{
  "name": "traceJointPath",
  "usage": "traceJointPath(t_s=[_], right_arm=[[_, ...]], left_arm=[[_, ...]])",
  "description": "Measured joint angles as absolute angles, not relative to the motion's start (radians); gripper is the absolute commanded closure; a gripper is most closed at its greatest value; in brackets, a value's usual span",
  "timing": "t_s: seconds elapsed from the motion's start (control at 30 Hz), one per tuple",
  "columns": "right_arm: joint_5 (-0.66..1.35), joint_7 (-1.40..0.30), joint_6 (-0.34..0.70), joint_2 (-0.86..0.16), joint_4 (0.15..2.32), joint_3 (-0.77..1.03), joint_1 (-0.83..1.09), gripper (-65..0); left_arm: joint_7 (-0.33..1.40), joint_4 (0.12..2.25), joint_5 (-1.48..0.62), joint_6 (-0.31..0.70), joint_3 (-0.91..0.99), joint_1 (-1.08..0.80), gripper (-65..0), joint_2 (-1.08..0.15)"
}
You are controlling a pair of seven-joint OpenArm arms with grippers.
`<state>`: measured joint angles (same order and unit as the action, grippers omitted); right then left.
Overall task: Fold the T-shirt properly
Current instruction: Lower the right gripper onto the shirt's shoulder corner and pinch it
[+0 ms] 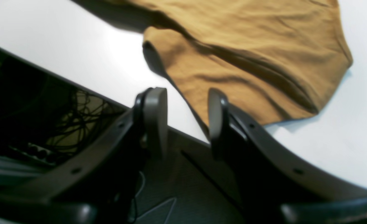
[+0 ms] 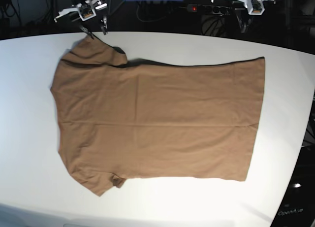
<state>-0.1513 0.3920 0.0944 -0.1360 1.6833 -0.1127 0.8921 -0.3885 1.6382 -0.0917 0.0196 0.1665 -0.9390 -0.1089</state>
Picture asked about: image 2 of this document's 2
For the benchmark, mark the black power strip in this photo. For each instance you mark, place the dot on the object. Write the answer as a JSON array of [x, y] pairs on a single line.
[[209, 9]]

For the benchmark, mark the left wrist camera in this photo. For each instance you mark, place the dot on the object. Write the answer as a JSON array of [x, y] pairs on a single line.
[[255, 7]]

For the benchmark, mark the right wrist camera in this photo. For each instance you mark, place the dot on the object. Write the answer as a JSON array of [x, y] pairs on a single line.
[[86, 12]]

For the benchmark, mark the brown T-shirt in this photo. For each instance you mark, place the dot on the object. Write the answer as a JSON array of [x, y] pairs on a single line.
[[120, 121]]

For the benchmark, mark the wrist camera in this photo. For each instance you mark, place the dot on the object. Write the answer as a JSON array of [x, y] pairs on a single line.
[[86, 12], [255, 7]]

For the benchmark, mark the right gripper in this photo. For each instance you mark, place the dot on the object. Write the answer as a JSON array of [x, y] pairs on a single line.
[[98, 6]]

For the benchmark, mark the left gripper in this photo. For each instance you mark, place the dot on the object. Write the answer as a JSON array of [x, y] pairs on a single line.
[[243, 17]]

